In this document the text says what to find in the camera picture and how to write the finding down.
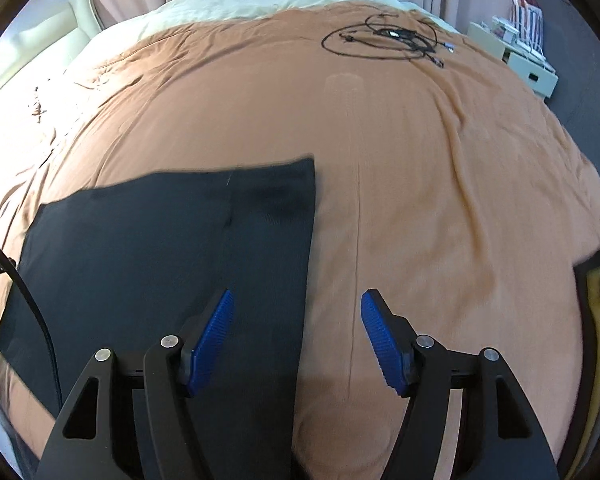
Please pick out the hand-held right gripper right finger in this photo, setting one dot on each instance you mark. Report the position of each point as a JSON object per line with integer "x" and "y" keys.
{"x": 382, "y": 342}

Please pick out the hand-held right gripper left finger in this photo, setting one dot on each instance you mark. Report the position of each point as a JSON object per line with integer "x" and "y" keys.
{"x": 211, "y": 340}

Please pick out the black shorts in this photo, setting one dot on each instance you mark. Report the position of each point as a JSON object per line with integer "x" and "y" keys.
{"x": 155, "y": 240}

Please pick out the stack of folded clothes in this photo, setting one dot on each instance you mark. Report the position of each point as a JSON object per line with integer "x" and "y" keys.
{"x": 597, "y": 340}

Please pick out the brown blanket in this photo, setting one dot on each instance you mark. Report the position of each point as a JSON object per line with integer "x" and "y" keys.
{"x": 430, "y": 185}

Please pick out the cream padded headboard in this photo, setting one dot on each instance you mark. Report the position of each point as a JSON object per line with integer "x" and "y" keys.
{"x": 35, "y": 55}

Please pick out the white drawer cabinet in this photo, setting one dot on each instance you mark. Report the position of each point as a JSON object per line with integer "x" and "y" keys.
{"x": 522, "y": 62}

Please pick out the cream quilt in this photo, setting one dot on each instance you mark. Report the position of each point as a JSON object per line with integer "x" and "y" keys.
{"x": 230, "y": 6}

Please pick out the small white box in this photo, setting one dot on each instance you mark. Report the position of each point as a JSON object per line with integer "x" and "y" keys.
{"x": 505, "y": 30}

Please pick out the striped paper bag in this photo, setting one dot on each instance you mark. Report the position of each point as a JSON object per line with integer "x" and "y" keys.
{"x": 527, "y": 20}

